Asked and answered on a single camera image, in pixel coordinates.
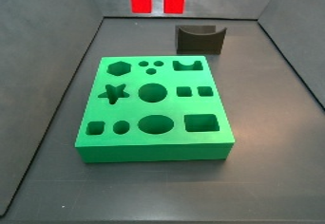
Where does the green shape-sorter block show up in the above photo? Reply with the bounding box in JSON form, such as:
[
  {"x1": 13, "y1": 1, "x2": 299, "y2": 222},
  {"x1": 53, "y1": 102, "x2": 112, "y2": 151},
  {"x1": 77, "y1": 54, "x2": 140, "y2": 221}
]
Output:
[{"x1": 74, "y1": 56, "x2": 235, "y2": 163}]

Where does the black curved cradle block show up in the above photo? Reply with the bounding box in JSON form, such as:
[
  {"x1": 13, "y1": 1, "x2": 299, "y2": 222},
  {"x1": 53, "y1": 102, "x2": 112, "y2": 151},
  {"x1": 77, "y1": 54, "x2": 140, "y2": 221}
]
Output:
[{"x1": 175, "y1": 25, "x2": 227, "y2": 55}]

